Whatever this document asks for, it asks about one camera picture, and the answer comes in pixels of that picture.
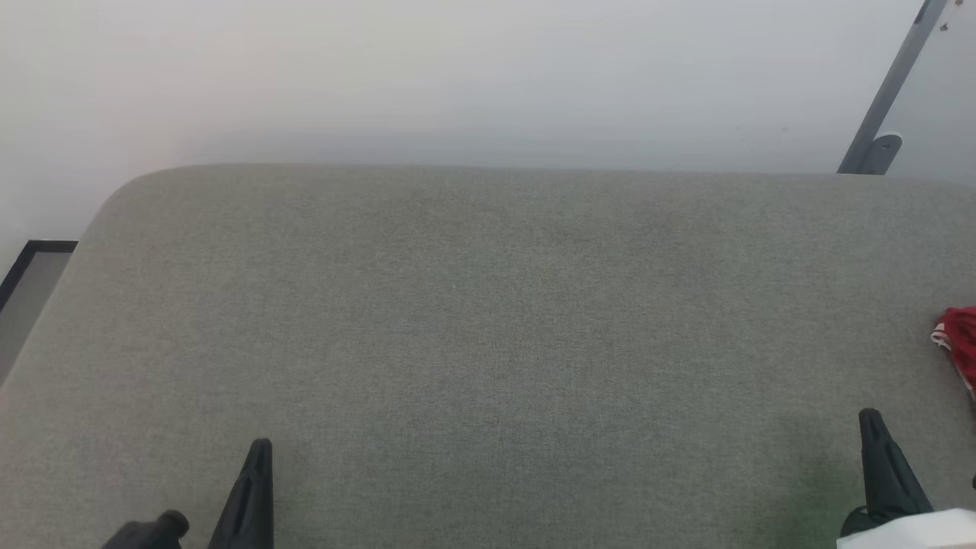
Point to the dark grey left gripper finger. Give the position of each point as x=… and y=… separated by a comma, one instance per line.
x=252, y=503

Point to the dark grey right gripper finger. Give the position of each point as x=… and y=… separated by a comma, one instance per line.
x=888, y=480

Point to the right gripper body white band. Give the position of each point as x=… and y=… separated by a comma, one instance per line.
x=923, y=534

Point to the red and white garment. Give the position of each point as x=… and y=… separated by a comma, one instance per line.
x=961, y=343

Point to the grey fabric sofa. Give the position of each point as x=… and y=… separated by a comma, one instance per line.
x=488, y=343

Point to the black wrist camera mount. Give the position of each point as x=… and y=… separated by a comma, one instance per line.
x=152, y=531

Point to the grey metal wall post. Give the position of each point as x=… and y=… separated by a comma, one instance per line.
x=892, y=91

